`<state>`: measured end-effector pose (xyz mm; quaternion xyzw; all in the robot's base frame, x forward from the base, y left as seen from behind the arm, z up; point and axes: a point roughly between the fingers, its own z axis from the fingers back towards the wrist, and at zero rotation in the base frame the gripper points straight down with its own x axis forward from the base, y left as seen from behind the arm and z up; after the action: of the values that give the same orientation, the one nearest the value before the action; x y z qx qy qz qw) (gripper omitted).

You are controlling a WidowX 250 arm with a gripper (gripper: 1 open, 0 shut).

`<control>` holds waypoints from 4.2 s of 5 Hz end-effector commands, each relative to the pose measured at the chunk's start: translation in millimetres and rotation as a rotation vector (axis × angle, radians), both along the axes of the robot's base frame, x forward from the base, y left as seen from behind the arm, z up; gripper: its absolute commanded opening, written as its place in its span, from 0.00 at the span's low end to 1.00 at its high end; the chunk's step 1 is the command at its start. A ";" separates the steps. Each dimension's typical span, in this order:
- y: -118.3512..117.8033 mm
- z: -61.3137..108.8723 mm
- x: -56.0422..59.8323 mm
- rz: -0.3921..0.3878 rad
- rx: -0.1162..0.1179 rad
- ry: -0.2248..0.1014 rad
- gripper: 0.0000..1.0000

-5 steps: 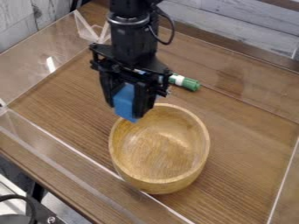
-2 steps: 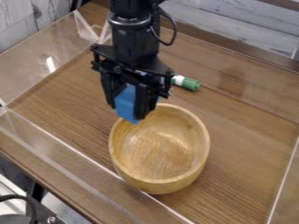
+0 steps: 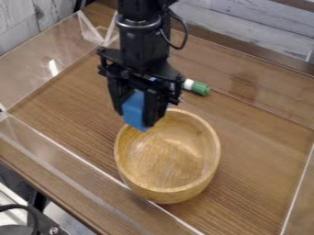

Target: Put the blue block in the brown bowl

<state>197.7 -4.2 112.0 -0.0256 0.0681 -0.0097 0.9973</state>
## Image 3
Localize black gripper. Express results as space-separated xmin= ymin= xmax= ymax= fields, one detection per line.
xmin=98 ymin=47 xmax=186 ymax=128

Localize blue rectangular block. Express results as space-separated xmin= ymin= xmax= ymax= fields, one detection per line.
xmin=123 ymin=91 xmax=149 ymax=132

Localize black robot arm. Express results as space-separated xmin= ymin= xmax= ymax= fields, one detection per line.
xmin=98 ymin=0 xmax=186 ymax=131

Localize brown wooden bowl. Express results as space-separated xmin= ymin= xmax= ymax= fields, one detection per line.
xmin=114 ymin=108 xmax=222 ymax=204

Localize green white marker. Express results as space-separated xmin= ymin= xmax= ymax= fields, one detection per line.
xmin=184 ymin=79 xmax=212 ymax=96

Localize clear acrylic tray walls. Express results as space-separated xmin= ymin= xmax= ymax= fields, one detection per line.
xmin=0 ymin=6 xmax=314 ymax=235

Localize black metal table frame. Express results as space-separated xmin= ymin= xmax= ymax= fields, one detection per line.
xmin=0 ymin=163 xmax=70 ymax=235

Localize black cable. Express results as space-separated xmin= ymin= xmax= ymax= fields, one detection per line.
xmin=0 ymin=204 xmax=39 ymax=235

